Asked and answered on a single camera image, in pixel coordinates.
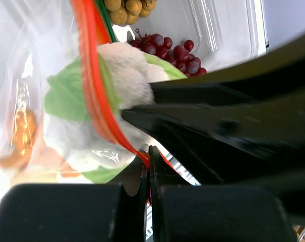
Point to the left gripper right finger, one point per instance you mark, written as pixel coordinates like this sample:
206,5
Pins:
184,212

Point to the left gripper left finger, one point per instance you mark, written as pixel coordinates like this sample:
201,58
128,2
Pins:
115,211

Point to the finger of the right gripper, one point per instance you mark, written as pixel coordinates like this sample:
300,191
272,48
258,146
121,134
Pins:
276,73
259,145

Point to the orange yellow pepper cluster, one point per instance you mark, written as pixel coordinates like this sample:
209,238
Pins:
30,150

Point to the white cauliflower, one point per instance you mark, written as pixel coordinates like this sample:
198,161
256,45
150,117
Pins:
83,105

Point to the clear zip top bag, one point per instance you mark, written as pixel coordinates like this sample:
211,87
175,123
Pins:
53,35

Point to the clear plastic food bin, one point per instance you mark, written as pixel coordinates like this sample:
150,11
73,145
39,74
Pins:
224,33

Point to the red grape bunch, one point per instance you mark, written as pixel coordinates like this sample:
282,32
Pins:
180,56

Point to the brown longan cluster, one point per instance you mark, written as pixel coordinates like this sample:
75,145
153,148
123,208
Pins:
128,12

